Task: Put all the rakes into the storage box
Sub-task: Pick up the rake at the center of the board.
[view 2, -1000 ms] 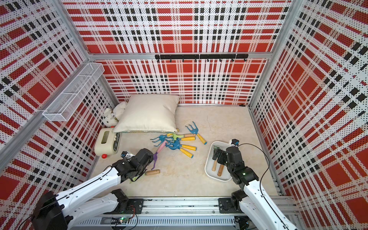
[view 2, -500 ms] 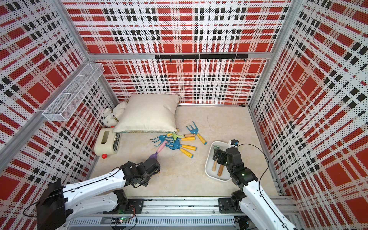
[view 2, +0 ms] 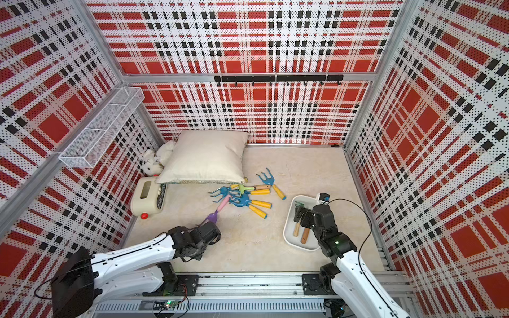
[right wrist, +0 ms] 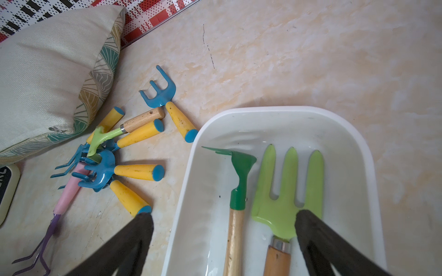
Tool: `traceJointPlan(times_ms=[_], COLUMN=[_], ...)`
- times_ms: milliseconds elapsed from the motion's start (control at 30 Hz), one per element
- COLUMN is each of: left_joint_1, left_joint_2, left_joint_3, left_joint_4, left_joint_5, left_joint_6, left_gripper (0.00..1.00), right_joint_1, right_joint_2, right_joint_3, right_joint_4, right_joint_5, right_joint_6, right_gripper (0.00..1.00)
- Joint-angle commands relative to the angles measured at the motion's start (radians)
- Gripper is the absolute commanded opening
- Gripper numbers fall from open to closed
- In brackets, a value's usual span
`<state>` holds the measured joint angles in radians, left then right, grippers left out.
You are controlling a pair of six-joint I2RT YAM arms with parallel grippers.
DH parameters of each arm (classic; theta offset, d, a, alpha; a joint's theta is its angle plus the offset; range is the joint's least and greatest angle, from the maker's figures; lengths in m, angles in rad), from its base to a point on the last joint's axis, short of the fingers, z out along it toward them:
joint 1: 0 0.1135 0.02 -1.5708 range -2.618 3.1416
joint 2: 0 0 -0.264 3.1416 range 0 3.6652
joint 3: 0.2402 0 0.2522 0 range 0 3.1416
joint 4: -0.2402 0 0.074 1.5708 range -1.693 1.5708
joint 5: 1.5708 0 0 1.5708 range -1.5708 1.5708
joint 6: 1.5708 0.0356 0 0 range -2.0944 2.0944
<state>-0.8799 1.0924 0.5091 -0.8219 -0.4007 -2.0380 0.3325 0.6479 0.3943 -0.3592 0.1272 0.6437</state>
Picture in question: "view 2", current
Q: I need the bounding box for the light green rake wooden handle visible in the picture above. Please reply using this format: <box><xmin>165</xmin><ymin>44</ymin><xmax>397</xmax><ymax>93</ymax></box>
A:
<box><xmin>293</xmin><ymin>201</ymin><xmax>305</xmax><ymax>237</ymax></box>

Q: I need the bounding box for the purple rake pink handle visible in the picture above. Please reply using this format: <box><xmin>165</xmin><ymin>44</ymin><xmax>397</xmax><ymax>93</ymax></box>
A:
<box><xmin>200</xmin><ymin>194</ymin><xmax>231</xmax><ymax>225</ymax></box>

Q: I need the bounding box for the dark green hoe wooden handle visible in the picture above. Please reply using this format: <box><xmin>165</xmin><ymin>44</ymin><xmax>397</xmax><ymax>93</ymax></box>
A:
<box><xmin>300</xmin><ymin>228</ymin><xmax>310</xmax><ymax>245</ymax></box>

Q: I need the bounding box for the green fork rake wooden handle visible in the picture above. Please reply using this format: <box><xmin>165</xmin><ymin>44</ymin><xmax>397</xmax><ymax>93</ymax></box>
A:
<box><xmin>237</xmin><ymin>185</ymin><xmax>270</xmax><ymax>196</ymax></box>

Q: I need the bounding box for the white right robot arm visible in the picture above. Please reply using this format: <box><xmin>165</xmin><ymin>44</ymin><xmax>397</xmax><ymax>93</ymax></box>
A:
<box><xmin>296</xmin><ymin>204</ymin><xmax>410</xmax><ymax>317</ymax></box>

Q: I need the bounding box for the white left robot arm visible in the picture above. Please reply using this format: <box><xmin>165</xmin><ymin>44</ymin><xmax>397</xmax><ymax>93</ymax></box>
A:
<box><xmin>50</xmin><ymin>221</ymin><xmax>221</xmax><ymax>317</ymax></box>

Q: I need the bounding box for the white plastic storage box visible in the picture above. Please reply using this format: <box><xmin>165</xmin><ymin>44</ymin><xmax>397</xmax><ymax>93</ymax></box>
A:
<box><xmin>283</xmin><ymin>195</ymin><xmax>319</xmax><ymax>252</ymax></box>

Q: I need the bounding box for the cream retro radio clock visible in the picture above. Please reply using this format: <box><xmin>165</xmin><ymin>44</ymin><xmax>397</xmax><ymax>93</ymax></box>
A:
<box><xmin>131</xmin><ymin>177</ymin><xmax>166</xmax><ymax>220</ymax></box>

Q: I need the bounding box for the white plush toy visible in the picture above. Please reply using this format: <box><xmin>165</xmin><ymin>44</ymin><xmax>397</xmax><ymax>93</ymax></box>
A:
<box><xmin>142</xmin><ymin>140</ymin><xmax>176</xmax><ymax>176</ymax></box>

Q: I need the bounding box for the cream pillow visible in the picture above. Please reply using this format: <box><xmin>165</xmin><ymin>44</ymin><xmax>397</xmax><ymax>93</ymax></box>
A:
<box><xmin>156</xmin><ymin>130</ymin><xmax>249</xmax><ymax>184</ymax></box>

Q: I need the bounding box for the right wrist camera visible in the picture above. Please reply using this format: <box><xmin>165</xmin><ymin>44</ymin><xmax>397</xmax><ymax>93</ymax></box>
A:
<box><xmin>317</xmin><ymin>192</ymin><xmax>330</xmax><ymax>204</ymax></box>

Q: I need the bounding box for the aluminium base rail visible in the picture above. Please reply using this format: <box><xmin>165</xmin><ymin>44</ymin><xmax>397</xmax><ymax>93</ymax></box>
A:
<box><xmin>85</xmin><ymin>272</ymin><xmax>354</xmax><ymax>317</ymax></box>

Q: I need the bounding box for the black wall hook rail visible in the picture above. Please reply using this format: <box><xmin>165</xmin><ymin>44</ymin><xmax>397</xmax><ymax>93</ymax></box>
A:
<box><xmin>214</xmin><ymin>74</ymin><xmax>345</xmax><ymax>84</ymax></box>

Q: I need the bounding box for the white wire mesh shelf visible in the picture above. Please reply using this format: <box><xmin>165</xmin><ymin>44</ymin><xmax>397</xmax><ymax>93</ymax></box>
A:
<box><xmin>58</xmin><ymin>86</ymin><xmax>143</xmax><ymax>168</ymax></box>

